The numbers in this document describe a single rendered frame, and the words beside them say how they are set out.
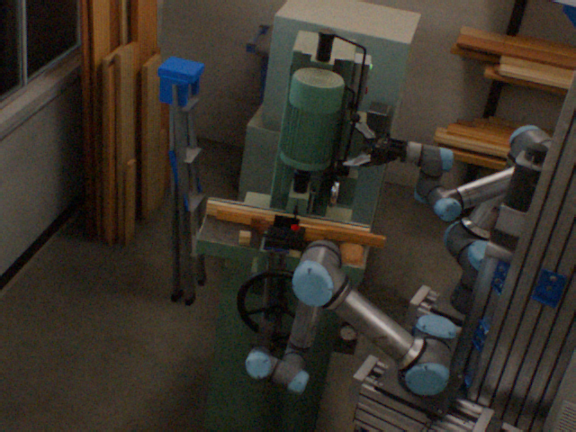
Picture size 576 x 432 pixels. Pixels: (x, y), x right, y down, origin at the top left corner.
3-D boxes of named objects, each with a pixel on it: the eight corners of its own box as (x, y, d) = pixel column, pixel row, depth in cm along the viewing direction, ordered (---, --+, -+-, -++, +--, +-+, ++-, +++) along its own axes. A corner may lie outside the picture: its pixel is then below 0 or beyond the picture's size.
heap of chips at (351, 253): (338, 262, 301) (339, 255, 299) (340, 243, 312) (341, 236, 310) (362, 265, 301) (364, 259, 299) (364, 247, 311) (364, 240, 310)
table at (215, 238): (188, 267, 296) (190, 253, 293) (205, 222, 322) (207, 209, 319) (362, 299, 294) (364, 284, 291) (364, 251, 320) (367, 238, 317)
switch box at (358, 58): (346, 103, 315) (354, 61, 307) (346, 92, 324) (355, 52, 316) (362, 105, 315) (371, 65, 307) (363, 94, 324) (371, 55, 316)
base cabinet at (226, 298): (202, 428, 347) (219, 288, 310) (226, 339, 396) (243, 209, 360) (311, 449, 345) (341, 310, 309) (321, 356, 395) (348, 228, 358)
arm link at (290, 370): (315, 362, 265) (283, 346, 265) (307, 385, 255) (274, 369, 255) (305, 379, 269) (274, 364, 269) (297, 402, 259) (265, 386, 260)
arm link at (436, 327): (449, 349, 264) (460, 314, 257) (445, 376, 253) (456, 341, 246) (410, 338, 266) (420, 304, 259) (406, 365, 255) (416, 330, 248)
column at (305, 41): (265, 223, 335) (291, 49, 298) (272, 195, 354) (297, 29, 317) (321, 233, 334) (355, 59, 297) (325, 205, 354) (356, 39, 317)
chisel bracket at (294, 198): (284, 216, 306) (288, 195, 301) (289, 197, 318) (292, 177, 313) (305, 220, 305) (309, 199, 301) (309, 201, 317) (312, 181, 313)
